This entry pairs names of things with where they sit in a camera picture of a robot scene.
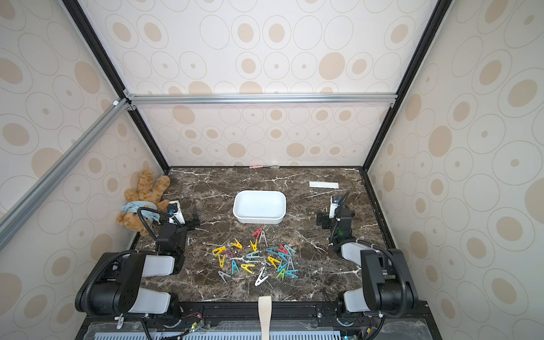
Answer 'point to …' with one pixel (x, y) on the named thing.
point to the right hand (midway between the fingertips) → (340, 210)
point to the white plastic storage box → (259, 206)
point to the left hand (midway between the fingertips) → (188, 204)
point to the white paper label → (324, 185)
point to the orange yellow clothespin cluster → (273, 261)
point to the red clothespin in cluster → (283, 250)
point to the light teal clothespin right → (288, 249)
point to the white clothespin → (261, 278)
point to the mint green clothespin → (253, 255)
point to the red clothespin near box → (258, 233)
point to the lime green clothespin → (281, 273)
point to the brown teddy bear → (149, 194)
